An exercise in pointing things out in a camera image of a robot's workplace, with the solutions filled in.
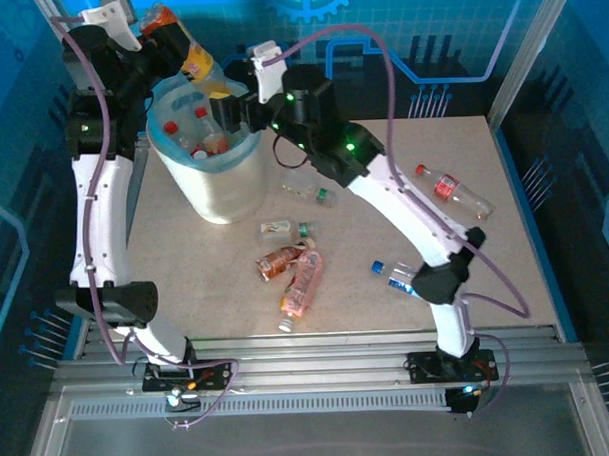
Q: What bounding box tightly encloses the blue table edge strip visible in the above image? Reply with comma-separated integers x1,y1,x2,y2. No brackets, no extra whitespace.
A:
490,123,580,345
61,328,88,359

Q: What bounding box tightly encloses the blue plastic bin liner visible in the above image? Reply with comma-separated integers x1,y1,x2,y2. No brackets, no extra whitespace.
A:
143,68,264,177

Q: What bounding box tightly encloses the clear bottle green neck band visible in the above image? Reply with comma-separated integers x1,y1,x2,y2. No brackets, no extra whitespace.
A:
279,166,339,210

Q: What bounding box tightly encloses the red cap red label bottle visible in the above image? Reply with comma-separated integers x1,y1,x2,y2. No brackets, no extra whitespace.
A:
193,105,232,157
414,160,495,224

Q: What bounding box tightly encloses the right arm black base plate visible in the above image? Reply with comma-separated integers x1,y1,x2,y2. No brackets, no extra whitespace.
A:
406,347,499,385

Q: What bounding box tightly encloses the black base connector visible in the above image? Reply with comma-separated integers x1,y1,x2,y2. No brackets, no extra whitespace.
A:
443,381,492,418

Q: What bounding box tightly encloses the brown coffee bottle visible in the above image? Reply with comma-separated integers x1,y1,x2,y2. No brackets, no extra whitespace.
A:
254,241,320,284

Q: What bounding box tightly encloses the black loop cable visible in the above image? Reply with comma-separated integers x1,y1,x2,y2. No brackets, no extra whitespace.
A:
272,132,313,171

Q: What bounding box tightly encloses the clear bottle blue cap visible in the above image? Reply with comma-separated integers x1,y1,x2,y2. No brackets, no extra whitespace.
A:
369,257,426,301

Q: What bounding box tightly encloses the clear bottle bird label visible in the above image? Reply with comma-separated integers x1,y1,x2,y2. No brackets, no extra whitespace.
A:
256,216,320,245

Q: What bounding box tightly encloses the slotted cable duct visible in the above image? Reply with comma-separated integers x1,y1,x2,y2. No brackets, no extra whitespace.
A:
69,386,455,423

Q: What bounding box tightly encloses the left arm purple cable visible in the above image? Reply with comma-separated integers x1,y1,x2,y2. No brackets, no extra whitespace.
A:
49,9,242,436

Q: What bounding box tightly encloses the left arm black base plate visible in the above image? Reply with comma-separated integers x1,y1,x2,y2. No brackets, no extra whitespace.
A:
140,358,235,395

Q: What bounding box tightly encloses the aluminium frame rail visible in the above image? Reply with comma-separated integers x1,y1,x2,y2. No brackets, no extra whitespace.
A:
52,321,591,404

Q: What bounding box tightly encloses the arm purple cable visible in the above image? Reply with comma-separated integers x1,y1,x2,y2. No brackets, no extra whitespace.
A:
259,17,536,425
49,9,242,436

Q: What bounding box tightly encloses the grey metal platform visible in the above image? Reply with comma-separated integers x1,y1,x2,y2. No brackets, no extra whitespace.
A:
19,366,609,456

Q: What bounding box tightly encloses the clear bottle red cap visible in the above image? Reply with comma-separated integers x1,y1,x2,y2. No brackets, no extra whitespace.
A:
162,119,196,153

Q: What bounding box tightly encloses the translucent white plastic bin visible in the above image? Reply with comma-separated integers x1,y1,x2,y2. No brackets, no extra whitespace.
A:
143,71,268,228

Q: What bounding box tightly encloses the orange juice bottle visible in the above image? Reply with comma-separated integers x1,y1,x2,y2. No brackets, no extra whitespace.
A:
139,0,234,101

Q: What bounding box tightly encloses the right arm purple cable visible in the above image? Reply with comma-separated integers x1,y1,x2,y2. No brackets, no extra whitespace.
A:
259,17,536,425

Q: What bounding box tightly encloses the pink drink bottle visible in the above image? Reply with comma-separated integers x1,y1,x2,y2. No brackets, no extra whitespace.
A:
276,248,327,335

